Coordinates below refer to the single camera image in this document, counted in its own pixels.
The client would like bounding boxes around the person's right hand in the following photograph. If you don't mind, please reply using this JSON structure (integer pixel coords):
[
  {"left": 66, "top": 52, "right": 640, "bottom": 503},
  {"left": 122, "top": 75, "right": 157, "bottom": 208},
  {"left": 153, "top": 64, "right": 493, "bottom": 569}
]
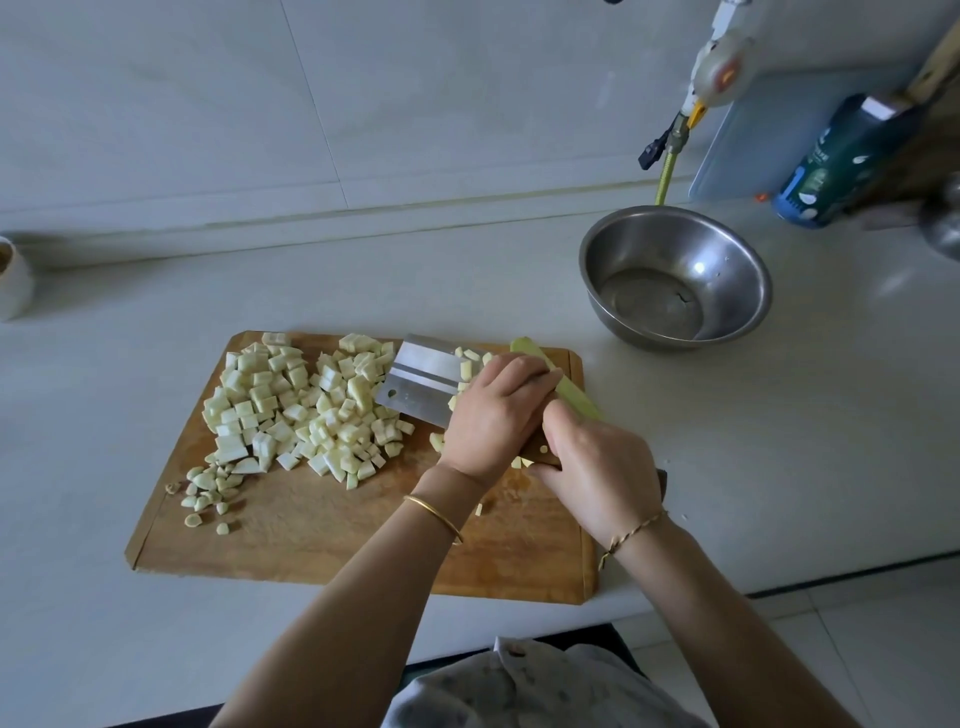
[{"left": 535, "top": 397, "right": 666, "bottom": 549}]

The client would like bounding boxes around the person's left hand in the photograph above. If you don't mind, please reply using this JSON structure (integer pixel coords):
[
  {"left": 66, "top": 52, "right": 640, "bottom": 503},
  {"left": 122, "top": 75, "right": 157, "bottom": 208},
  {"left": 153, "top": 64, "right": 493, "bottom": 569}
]
[{"left": 435, "top": 352, "right": 566, "bottom": 489}]

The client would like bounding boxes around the peeled yellow potato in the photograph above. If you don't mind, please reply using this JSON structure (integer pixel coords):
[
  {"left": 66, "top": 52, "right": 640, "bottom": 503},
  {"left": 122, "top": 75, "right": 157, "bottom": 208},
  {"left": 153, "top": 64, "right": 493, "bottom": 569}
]
[{"left": 429, "top": 345, "right": 549, "bottom": 519}]

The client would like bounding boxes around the peeled green cucumber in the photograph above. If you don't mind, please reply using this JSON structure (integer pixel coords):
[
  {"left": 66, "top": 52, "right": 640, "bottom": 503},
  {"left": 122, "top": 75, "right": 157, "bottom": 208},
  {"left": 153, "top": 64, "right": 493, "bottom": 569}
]
[{"left": 510, "top": 336, "right": 605, "bottom": 425}]

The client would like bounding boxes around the cleaver with wooden handle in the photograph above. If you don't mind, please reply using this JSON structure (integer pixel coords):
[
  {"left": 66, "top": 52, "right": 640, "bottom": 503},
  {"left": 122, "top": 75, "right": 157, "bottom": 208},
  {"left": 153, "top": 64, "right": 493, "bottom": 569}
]
[{"left": 375, "top": 339, "right": 671, "bottom": 504}]

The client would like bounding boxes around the pile of white diced vegetable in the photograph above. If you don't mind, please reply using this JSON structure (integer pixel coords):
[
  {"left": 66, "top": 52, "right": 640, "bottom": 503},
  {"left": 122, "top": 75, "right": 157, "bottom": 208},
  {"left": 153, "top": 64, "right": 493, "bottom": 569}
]
[{"left": 292, "top": 331, "right": 417, "bottom": 492}]

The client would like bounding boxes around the pile of garlic cloves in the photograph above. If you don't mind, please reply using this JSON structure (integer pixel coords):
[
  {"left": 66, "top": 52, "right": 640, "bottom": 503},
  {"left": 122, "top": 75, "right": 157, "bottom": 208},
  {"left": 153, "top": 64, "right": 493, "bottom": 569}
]
[{"left": 162, "top": 462, "right": 249, "bottom": 539}]

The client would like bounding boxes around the person's right forearm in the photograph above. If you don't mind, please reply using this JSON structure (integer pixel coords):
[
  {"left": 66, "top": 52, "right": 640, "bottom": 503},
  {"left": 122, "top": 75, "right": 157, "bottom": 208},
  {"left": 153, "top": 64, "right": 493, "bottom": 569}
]
[{"left": 600, "top": 517, "right": 860, "bottom": 728}]

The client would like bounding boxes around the person's left forearm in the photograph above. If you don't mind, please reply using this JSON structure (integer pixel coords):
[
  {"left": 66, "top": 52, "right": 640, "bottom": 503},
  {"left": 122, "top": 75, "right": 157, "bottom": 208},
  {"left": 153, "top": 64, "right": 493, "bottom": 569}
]
[{"left": 210, "top": 465, "right": 467, "bottom": 728}]

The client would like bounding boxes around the gold bangle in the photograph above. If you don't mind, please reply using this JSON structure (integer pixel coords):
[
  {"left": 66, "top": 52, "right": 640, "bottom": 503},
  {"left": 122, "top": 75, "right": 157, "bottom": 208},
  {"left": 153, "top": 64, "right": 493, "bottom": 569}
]
[{"left": 402, "top": 492, "right": 467, "bottom": 545}]

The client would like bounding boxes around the wooden cutting board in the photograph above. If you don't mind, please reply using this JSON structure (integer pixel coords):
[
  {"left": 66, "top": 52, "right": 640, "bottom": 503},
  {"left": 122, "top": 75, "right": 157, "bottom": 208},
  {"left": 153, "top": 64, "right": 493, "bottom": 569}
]
[{"left": 124, "top": 330, "right": 603, "bottom": 606}]

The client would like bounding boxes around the white patterned garment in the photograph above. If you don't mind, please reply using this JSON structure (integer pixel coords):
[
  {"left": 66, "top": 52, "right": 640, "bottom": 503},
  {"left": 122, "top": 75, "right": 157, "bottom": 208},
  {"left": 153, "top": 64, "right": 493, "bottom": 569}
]
[{"left": 382, "top": 636, "right": 707, "bottom": 728}]

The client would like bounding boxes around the deep stainless steel bowl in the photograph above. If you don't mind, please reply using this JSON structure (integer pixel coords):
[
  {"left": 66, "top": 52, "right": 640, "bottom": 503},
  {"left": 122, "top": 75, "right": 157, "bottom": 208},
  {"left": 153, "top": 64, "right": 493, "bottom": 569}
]
[{"left": 579, "top": 204, "right": 776, "bottom": 354}]

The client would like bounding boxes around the light blue plastic board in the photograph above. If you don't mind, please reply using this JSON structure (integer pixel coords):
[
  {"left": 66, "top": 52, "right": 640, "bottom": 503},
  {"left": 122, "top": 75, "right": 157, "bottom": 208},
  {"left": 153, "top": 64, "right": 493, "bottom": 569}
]
[{"left": 688, "top": 60, "right": 924, "bottom": 206}]

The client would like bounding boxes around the dark green bottle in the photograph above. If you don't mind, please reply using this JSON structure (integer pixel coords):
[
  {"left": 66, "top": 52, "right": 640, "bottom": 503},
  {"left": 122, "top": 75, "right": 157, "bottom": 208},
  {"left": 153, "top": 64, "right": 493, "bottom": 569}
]
[{"left": 774, "top": 93, "right": 924, "bottom": 230}]

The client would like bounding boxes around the shallow stainless steel bowl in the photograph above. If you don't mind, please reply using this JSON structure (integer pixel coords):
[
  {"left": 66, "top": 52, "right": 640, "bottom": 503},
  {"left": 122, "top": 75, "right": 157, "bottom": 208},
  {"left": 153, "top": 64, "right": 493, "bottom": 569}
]
[{"left": 919, "top": 172, "right": 960, "bottom": 260}]

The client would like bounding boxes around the white bowl of noodles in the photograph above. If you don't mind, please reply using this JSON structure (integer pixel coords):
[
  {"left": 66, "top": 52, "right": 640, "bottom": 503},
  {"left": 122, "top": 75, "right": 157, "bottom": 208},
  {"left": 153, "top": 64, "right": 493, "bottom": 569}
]
[{"left": 0, "top": 234, "right": 36, "bottom": 323}]

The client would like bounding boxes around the braided cord bracelet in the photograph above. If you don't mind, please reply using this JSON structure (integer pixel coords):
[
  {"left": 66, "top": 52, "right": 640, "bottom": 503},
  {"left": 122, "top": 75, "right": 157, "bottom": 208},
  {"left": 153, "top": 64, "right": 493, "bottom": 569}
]
[{"left": 597, "top": 507, "right": 671, "bottom": 572}]

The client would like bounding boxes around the wall tap with hose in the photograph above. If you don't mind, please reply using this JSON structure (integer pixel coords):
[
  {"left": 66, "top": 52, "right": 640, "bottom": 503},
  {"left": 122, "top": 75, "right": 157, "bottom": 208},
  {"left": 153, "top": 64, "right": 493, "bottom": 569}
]
[{"left": 637, "top": 112, "right": 692, "bottom": 173}]

